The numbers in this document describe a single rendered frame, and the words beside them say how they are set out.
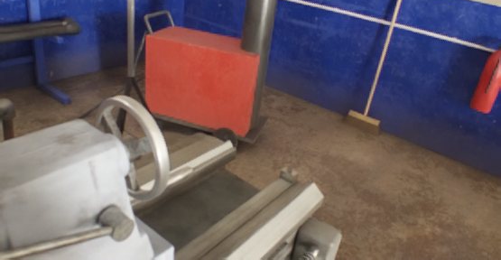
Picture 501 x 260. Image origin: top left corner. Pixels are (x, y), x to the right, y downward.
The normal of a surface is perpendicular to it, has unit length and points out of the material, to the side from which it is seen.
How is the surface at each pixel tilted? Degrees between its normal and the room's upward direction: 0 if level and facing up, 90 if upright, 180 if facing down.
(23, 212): 82
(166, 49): 90
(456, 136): 90
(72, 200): 76
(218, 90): 90
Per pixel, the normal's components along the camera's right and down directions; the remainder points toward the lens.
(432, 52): -0.60, 0.29
